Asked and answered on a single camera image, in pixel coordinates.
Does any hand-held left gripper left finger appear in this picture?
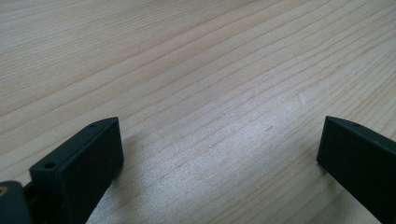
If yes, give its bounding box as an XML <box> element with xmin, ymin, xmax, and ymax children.
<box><xmin>23</xmin><ymin>117</ymin><xmax>125</xmax><ymax>224</ymax></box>

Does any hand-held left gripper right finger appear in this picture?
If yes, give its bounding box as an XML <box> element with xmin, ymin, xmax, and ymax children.
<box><xmin>317</xmin><ymin>115</ymin><xmax>396</xmax><ymax>224</ymax></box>

